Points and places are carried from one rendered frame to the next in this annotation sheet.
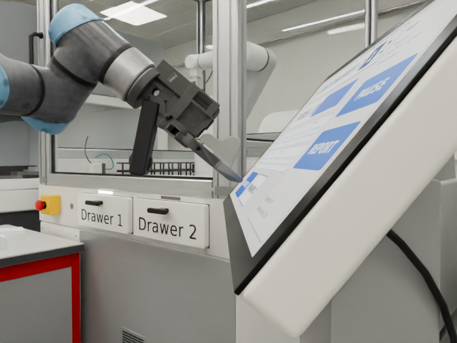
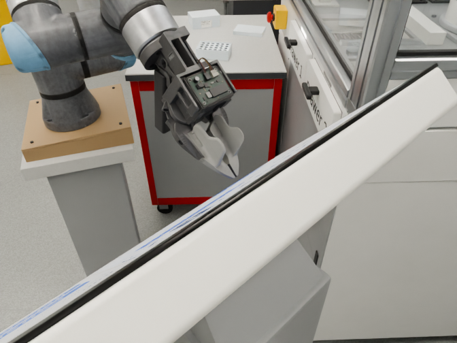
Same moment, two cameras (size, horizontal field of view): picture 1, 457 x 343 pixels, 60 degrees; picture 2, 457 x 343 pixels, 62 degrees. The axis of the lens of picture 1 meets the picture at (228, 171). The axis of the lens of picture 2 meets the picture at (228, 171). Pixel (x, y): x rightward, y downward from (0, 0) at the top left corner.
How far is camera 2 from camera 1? 0.57 m
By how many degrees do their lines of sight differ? 58
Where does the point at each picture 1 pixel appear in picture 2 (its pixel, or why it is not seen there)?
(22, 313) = (230, 115)
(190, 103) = (178, 94)
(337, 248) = not seen: outside the picture
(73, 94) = (121, 40)
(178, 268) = not seen: hidden behind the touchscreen
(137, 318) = not seen: hidden behind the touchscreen
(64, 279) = (266, 97)
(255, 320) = (359, 232)
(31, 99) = (75, 57)
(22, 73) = (58, 39)
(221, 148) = (208, 145)
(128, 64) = (132, 35)
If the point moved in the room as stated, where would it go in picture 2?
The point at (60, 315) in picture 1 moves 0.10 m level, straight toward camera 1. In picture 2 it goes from (261, 123) to (251, 137)
